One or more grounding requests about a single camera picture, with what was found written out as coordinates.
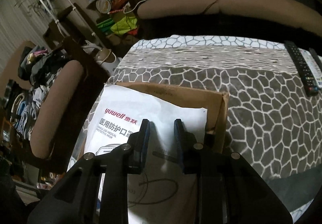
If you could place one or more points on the white face mask packet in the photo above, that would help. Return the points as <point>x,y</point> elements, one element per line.
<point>130,105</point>

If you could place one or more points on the green bag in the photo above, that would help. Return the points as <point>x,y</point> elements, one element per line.
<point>118,25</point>

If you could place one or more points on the round clock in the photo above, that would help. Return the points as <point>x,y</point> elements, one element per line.
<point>105,5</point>

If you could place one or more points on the dark wooden chair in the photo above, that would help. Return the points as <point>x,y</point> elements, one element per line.
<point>75,48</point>

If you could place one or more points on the pile of clothes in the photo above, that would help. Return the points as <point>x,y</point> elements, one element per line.
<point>37,80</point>

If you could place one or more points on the slim black remote control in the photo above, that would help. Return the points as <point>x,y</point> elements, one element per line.
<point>316,55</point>

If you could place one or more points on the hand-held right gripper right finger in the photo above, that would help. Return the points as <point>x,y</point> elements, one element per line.
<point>178,146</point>

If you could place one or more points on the white remote control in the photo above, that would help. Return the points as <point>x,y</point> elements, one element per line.
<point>313,65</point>

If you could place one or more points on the white bucket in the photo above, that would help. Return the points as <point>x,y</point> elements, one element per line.
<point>105,59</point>

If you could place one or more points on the brown armchair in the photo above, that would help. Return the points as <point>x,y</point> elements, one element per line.
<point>57,103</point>

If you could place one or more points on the brown cardboard box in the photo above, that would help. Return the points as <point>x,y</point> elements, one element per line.
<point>196,98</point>

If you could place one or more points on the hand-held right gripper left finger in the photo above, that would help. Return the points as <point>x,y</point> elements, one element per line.
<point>144,146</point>

